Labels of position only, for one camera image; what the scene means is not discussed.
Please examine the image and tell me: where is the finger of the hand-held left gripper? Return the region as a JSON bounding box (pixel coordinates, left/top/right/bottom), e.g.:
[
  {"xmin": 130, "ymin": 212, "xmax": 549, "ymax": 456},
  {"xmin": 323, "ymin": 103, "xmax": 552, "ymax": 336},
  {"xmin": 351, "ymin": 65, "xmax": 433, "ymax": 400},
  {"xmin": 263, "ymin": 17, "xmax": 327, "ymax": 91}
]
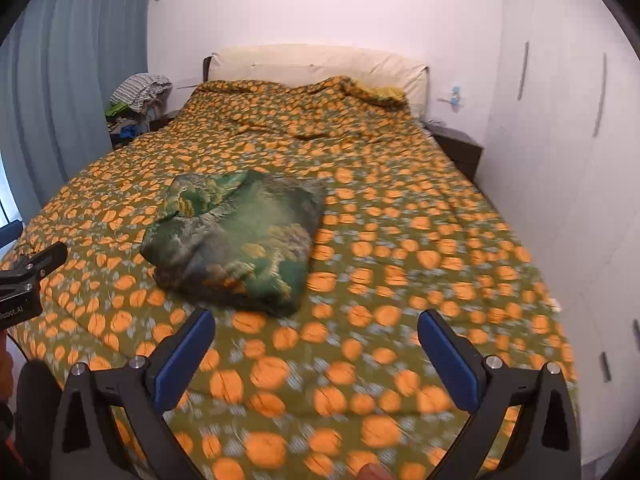
[
  {"xmin": 0, "ymin": 219, "xmax": 24, "ymax": 248},
  {"xmin": 0, "ymin": 241, "xmax": 69, "ymax": 283}
]

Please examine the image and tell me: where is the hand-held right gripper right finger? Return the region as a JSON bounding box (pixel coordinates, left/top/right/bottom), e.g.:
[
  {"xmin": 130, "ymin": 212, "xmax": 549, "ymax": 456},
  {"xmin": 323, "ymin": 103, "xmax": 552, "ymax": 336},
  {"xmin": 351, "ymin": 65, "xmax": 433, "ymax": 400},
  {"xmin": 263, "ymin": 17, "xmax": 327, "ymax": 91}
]
[{"xmin": 417, "ymin": 309, "xmax": 583, "ymax": 480}]

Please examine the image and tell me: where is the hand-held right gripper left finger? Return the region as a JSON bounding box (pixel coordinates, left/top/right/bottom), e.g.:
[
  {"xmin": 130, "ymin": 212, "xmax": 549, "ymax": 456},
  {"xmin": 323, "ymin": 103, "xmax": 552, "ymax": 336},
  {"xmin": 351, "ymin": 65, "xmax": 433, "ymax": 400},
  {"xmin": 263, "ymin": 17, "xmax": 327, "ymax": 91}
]
[{"xmin": 52, "ymin": 308, "xmax": 217, "ymax": 480}]

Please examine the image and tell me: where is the green landscape print jacket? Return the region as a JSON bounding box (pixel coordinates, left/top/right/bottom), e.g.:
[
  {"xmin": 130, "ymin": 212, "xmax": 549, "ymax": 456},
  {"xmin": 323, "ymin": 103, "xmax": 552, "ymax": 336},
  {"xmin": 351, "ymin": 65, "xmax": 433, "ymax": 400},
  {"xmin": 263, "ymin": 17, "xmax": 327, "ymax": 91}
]
[{"xmin": 140, "ymin": 169, "xmax": 328, "ymax": 318}]

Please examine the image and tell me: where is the pile of colourful clothes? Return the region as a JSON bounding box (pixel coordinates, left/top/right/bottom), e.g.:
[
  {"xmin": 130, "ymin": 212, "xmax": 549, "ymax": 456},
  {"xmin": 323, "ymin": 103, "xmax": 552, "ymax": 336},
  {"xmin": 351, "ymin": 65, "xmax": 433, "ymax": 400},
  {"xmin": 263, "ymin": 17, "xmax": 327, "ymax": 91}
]
[{"xmin": 105, "ymin": 100, "xmax": 162, "ymax": 149}]

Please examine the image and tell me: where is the window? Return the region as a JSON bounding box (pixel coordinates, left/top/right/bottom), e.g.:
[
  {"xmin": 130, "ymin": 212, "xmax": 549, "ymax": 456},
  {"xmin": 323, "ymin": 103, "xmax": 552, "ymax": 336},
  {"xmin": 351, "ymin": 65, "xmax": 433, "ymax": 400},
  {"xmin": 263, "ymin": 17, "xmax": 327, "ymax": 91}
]
[{"xmin": 0, "ymin": 150, "xmax": 24, "ymax": 232}]

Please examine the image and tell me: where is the orange floral green quilt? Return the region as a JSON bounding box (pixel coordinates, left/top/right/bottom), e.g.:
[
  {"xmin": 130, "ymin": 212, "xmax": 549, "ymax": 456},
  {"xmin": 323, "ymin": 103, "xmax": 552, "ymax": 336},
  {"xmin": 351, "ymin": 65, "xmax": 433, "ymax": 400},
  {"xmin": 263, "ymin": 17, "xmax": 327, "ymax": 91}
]
[{"xmin": 0, "ymin": 76, "xmax": 577, "ymax": 480}]

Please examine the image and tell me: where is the grey-blue curtain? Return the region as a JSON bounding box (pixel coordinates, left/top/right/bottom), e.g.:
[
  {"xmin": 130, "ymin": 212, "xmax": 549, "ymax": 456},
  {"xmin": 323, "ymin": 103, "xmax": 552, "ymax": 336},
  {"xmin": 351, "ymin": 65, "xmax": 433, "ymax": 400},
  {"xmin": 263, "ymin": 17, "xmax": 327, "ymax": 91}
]
[{"xmin": 0, "ymin": 0, "xmax": 152, "ymax": 223}]

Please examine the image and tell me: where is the dark wooden nightstand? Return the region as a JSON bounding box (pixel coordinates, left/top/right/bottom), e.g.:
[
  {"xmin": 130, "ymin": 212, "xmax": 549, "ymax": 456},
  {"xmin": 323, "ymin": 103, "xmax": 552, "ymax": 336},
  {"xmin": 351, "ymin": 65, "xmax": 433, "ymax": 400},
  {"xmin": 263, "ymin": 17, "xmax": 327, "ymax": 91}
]
[
  {"xmin": 425, "ymin": 124, "xmax": 485, "ymax": 182},
  {"xmin": 149, "ymin": 110, "xmax": 181, "ymax": 132}
]

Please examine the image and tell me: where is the grey striped cloth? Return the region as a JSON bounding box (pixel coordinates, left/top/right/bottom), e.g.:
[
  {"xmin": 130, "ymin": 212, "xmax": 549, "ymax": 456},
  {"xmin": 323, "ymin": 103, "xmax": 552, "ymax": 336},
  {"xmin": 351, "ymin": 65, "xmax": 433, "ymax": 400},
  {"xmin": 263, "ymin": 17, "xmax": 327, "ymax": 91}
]
[{"xmin": 111, "ymin": 74, "xmax": 173, "ymax": 107}]

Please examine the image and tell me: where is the yellow pillow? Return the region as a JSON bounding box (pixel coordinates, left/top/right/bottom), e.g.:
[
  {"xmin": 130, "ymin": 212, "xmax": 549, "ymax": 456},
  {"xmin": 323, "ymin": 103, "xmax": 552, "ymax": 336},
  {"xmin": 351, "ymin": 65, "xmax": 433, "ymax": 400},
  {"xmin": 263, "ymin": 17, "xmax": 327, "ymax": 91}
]
[{"xmin": 367, "ymin": 85, "xmax": 407, "ymax": 107}]

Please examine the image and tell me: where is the white wardrobe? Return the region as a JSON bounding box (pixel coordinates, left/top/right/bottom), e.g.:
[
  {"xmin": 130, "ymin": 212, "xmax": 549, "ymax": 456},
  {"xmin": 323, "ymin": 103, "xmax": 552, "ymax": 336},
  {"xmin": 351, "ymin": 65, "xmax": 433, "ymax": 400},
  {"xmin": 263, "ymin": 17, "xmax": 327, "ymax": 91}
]
[{"xmin": 480, "ymin": 0, "xmax": 640, "ymax": 467}]

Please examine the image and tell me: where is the cream pillow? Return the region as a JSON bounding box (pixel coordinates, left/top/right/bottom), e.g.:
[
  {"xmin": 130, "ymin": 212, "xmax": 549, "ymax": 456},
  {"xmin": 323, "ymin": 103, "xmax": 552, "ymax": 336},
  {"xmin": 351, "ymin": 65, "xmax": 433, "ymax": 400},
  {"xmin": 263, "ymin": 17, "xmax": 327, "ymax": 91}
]
[{"xmin": 202, "ymin": 44, "xmax": 431, "ymax": 111}]

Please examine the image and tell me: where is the black cable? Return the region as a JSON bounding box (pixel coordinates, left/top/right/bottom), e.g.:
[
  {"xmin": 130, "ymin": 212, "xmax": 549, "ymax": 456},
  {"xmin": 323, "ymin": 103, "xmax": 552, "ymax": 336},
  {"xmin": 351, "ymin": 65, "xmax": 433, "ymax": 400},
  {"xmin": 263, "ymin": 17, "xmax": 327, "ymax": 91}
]
[{"xmin": 5, "ymin": 329, "xmax": 37, "ymax": 367}]

